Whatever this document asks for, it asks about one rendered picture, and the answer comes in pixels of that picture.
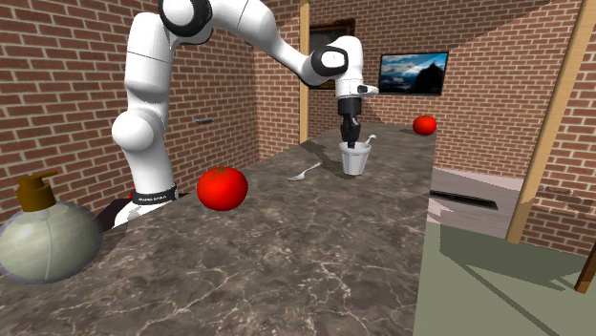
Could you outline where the silver fork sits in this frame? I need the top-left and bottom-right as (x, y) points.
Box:
(287, 161), (323, 183)

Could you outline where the landscape wall picture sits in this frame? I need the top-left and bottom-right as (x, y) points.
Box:
(377, 51), (450, 97)

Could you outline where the small red tomato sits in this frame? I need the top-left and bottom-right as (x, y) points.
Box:
(412, 115), (437, 137)

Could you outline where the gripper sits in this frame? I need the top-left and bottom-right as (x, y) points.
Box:
(337, 96), (363, 150)

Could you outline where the large red tomato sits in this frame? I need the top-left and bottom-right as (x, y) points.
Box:
(196, 166), (249, 213)

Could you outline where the round soap dispenser brown pump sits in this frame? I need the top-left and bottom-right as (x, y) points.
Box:
(0, 171), (104, 285)

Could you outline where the white cup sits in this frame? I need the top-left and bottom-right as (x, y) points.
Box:
(338, 140), (373, 177)

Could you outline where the dark framed wall picture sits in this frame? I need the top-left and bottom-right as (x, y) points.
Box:
(309, 17), (357, 91)

